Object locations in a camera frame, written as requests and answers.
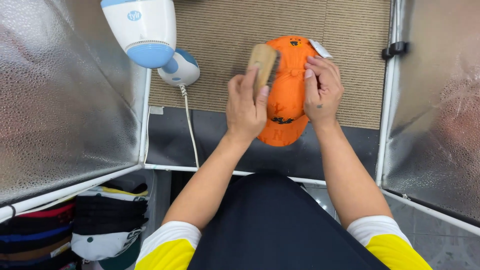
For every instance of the person's right hand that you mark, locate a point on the person's right hand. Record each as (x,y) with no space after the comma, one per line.
(326,95)

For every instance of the person's left hand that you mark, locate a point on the person's left hand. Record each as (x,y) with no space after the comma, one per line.
(243,112)

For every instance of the orange printed cap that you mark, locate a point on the orange printed cap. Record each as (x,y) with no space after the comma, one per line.
(288,93)

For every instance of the wooden bristle brush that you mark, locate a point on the wooden bristle brush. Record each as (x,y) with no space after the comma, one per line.
(264,58)

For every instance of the white cap tag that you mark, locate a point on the white cap tag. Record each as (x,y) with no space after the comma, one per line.
(320,48)

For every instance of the small white blue appliance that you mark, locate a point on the small white blue appliance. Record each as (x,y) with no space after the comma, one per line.
(182,69)

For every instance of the beige striped mat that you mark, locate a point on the beige striped mat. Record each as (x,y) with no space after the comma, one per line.
(225,37)

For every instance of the black clip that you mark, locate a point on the black clip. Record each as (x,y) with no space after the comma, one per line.
(395,48)

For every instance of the white tape piece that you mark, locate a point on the white tape piece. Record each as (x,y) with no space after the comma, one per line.
(156,110)

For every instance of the silver reflective panel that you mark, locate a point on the silver reflective panel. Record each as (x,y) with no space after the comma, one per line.
(435,112)
(63,93)

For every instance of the person's dark apron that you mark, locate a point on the person's dark apron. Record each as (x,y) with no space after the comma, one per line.
(273,225)

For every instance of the large white blue steamer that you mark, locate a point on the large white blue steamer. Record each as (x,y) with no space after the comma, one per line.
(142,30)

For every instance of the person's yellow white shirt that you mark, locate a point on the person's yellow white shirt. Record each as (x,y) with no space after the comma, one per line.
(165,255)

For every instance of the stack of caps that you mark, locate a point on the stack of caps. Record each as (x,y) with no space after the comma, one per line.
(105,221)

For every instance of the white tube frame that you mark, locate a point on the white tube frame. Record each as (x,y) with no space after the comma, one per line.
(187,168)

